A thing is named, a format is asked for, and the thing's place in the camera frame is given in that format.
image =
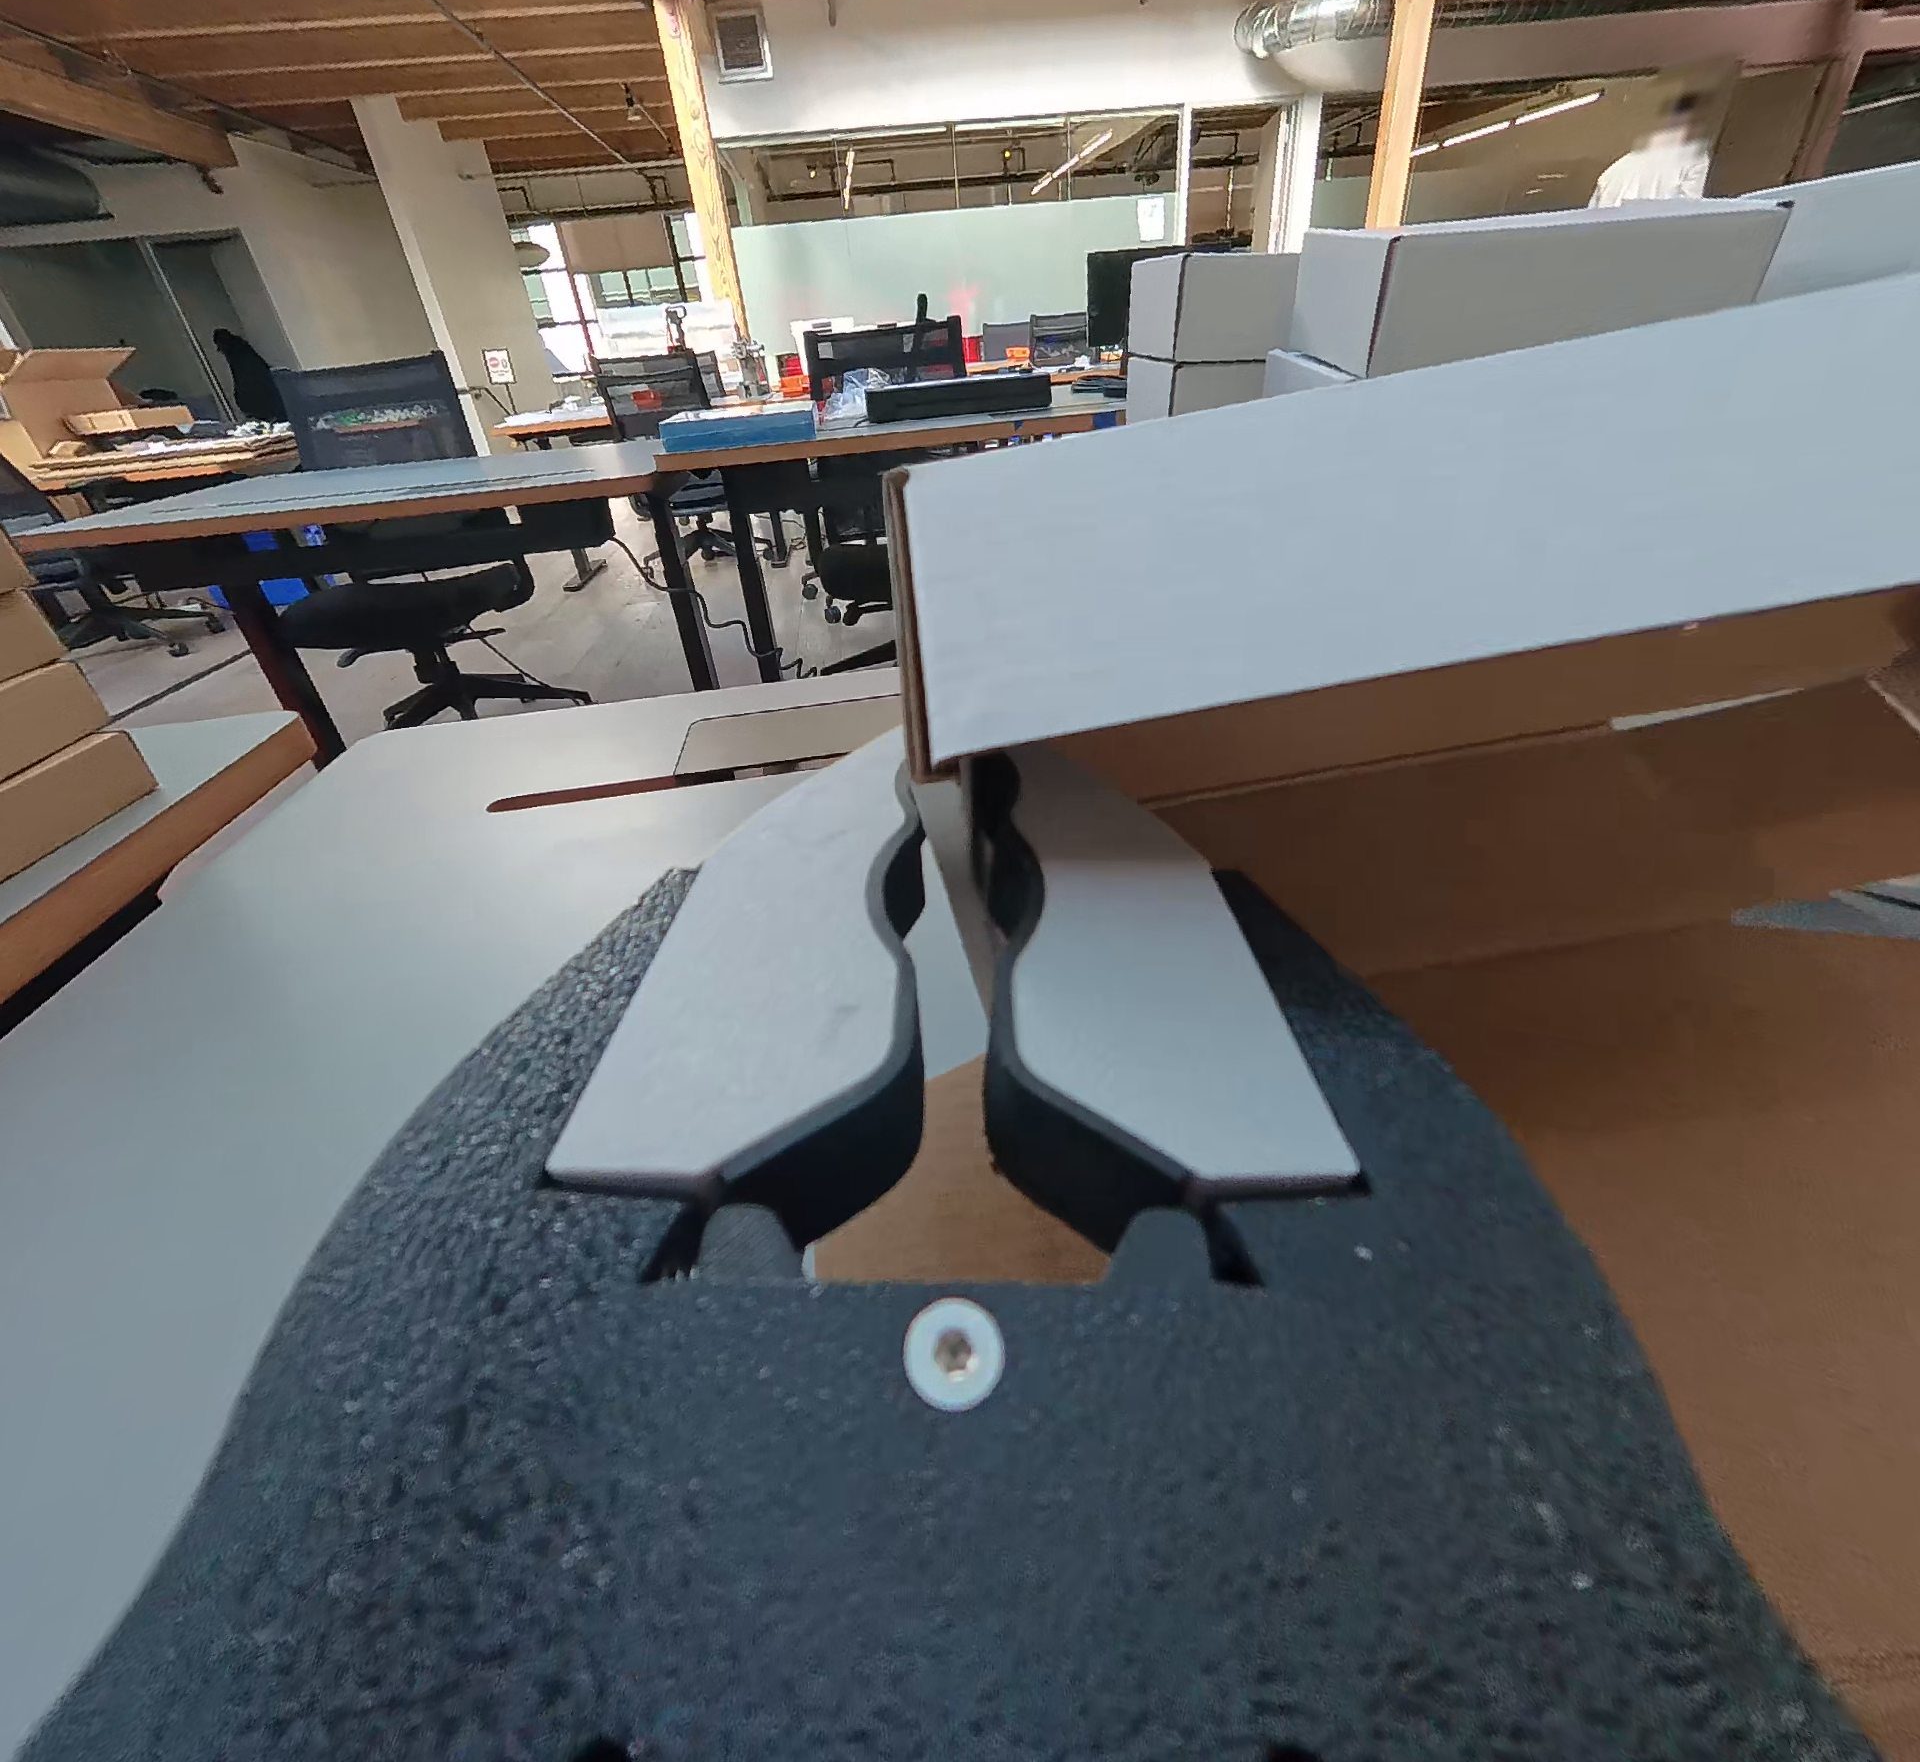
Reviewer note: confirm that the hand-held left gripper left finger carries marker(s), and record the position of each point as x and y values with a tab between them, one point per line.
751	1013

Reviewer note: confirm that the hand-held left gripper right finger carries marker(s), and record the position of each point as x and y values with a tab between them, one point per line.
1171	1013

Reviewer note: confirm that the white cardboard box brown inside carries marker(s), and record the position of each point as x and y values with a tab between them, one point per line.
1349	564

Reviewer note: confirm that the blue flat box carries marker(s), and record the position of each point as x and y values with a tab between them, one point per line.
735	424

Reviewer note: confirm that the brown flat cardboard box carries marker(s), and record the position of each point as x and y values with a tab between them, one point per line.
74	800
52	717
27	637

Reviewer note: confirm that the open brown cardboard box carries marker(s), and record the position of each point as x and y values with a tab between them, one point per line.
66	390

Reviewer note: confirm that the wood-edged office desk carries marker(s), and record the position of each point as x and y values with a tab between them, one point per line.
899	439

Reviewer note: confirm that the black mesh office chair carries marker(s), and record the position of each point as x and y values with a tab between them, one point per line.
885	359
651	390

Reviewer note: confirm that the blue storage bin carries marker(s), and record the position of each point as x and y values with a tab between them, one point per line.
276	585

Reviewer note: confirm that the black long case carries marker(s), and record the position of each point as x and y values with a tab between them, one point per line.
960	401

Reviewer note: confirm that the grey wood-edged table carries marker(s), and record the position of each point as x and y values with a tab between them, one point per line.
346	502

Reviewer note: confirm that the black swivel office chair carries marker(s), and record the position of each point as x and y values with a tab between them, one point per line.
384	421

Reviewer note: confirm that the black computer monitor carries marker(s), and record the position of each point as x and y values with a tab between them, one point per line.
1125	293

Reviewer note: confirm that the stack of white closed boxes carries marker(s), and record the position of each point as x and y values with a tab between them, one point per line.
1529	285

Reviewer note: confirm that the white wall vent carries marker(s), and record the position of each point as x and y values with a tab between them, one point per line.
739	42

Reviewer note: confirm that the silver air duct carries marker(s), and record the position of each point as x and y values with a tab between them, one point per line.
1319	23

